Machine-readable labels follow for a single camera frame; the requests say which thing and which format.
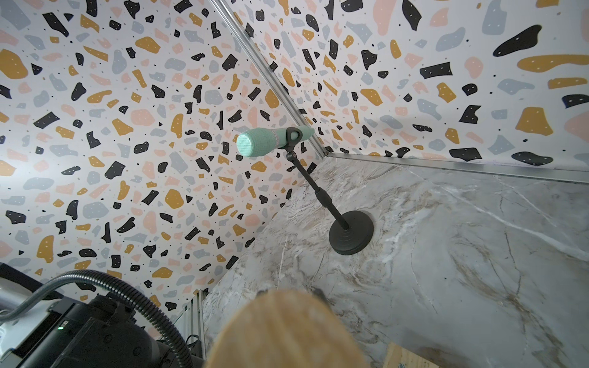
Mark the black microphone stand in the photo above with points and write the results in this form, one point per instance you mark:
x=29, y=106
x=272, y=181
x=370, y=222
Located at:
x=352, y=231

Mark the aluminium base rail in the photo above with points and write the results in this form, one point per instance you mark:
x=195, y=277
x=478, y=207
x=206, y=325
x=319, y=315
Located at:
x=189, y=321

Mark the wooden handle claw hammer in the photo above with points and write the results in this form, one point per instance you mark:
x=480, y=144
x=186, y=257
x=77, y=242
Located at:
x=286, y=328

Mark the wooden block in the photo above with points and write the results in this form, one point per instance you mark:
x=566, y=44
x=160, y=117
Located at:
x=398, y=357

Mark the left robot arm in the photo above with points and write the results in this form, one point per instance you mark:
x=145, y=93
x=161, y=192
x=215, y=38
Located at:
x=87, y=318

